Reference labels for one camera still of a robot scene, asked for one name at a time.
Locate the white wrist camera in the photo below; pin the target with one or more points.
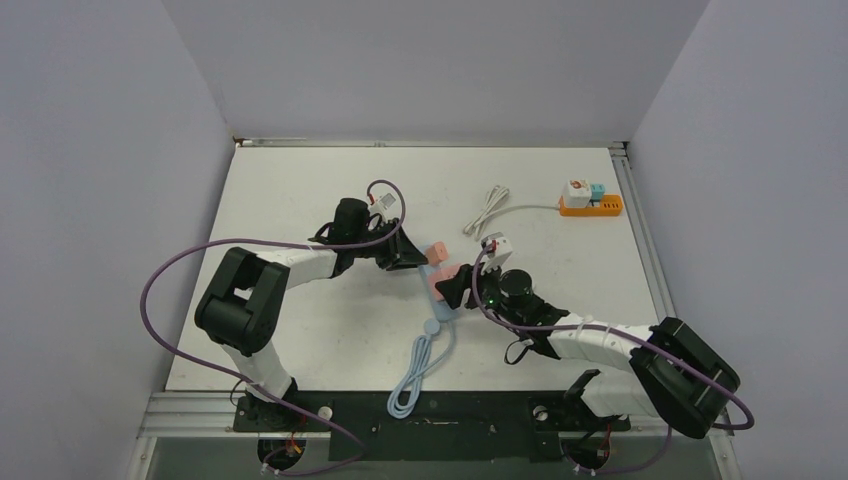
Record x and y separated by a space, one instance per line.
385 208
497 249

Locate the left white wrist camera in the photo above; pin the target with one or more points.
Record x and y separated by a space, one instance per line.
385 208

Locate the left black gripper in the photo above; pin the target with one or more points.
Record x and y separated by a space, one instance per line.
409 256

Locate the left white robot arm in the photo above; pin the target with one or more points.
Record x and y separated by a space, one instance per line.
241 306

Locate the teal plug adapter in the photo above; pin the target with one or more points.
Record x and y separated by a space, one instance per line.
597 191

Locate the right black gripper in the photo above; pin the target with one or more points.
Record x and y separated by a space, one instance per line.
457 286

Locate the white cube adapter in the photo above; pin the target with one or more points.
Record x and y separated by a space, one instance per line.
577 194

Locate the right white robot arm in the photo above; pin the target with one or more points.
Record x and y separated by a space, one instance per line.
668 370

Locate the orange power strip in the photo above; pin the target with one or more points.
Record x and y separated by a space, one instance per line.
608 206

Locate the aluminium frame rail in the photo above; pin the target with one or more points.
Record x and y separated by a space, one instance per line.
653 272

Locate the small pink plug adapter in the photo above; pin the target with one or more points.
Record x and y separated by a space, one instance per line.
436 254

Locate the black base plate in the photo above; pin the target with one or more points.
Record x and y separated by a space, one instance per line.
445 426

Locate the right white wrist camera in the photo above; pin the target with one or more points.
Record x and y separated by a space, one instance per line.
497 249

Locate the pink cube socket adapter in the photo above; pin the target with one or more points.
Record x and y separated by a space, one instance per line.
440 274

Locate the pink blue power strip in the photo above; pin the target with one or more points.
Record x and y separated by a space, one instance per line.
441 310

